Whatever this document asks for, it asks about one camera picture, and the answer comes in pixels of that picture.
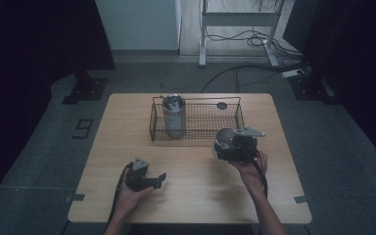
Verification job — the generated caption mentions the white power strip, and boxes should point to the white power strip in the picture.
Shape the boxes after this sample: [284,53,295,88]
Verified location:
[280,68,306,79]

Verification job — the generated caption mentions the white cabinet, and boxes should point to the white cabinet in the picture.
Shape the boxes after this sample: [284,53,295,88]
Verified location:
[94,0,183,56]

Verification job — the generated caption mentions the dark curtain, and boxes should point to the dark curtain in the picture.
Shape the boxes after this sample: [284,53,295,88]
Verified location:
[0,0,117,216]
[282,0,376,177]

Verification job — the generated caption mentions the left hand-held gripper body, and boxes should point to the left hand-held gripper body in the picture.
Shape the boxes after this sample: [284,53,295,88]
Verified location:
[124,156,155,193]

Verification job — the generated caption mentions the tall steel tumbler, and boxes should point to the tall steel tumbler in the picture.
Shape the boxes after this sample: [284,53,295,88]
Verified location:
[161,93,188,140]

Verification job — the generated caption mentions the person's left hand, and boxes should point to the person's left hand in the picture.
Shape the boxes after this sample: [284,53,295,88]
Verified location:
[115,185,157,219]

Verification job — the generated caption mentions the white metal desk frame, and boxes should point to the white metal desk frame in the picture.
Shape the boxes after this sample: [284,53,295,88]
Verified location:
[198,0,287,69]

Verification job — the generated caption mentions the bundle of black floor cables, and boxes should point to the bundle of black floor cables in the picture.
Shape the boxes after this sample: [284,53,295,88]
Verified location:
[200,0,311,94]

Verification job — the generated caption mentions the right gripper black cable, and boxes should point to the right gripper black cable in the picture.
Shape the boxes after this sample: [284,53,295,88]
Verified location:
[233,138,270,200]

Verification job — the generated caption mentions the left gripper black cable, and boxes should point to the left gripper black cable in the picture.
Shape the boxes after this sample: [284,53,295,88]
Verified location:
[105,162,134,229]

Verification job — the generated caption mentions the black stand base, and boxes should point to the black stand base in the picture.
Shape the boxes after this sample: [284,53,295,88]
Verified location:
[61,70,110,106]
[288,71,337,106]

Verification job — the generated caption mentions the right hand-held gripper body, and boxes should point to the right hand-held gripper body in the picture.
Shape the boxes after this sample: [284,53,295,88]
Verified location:
[213,125,266,165]

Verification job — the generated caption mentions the person's right hand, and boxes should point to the person's right hand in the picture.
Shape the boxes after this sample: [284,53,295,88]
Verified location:
[229,149,269,195]

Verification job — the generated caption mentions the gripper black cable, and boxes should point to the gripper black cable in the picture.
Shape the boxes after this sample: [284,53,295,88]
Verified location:
[233,138,270,200]
[105,162,134,229]

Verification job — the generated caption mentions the steel mug with handle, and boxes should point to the steel mug with handle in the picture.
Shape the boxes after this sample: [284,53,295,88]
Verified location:
[211,127,240,162]

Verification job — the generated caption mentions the dark wire mesh basket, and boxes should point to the dark wire mesh basket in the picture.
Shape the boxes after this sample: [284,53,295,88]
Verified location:
[148,95,247,143]

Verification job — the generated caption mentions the grey tape mark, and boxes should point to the grey tape mark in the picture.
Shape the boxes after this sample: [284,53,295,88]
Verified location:
[65,193,86,203]

